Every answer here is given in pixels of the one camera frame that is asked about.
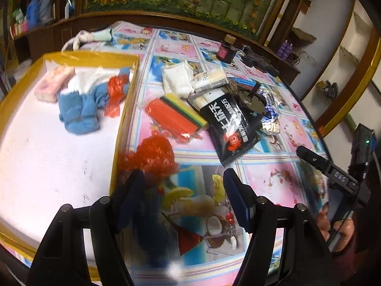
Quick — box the brown scrubber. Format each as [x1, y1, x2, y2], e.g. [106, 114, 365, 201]
[228, 79, 243, 96]

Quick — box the dark red bottle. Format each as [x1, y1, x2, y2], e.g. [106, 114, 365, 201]
[216, 34, 237, 64]

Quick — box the multicoloured sponge stack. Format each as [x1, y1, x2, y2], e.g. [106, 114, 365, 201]
[145, 93, 209, 139]

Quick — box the red plastic bag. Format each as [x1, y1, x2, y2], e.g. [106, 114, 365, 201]
[104, 76, 129, 118]
[119, 137, 179, 182]

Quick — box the wooden sideboard cabinet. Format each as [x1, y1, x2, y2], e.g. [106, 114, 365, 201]
[9, 12, 301, 78]

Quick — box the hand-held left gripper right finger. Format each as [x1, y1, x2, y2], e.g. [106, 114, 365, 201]
[223, 168, 335, 286]

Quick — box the white glove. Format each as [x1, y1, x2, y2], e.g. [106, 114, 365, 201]
[61, 27, 114, 51]

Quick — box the white plastic bag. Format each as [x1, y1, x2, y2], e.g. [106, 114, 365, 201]
[162, 60, 197, 99]

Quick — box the pink box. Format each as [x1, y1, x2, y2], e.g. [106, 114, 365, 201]
[10, 22, 30, 38]

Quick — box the blue and white towel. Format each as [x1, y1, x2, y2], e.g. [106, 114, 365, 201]
[57, 67, 131, 135]

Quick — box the black device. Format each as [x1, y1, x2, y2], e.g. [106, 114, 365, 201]
[240, 45, 280, 76]

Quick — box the white rounded box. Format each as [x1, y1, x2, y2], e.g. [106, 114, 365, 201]
[193, 66, 228, 93]

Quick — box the black tangled cord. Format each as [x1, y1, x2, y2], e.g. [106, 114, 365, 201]
[317, 80, 339, 99]

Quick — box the yellow cardboard box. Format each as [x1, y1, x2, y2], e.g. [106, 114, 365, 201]
[0, 51, 140, 275]

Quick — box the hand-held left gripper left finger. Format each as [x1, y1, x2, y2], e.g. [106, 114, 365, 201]
[27, 168, 146, 286]

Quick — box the person's right hand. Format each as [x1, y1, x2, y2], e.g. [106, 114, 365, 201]
[316, 205, 358, 254]

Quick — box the grey blue thermos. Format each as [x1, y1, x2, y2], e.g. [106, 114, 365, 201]
[39, 0, 55, 24]

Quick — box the black snack packet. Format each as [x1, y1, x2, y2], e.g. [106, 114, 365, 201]
[187, 88, 262, 167]

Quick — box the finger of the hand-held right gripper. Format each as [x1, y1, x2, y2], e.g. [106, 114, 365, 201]
[296, 145, 331, 172]

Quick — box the printed fruit tablecloth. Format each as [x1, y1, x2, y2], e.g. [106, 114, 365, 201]
[62, 21, 331, 286]

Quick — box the black cylindrical motor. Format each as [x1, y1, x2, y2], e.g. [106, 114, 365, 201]
[236, 82, 268, 115]

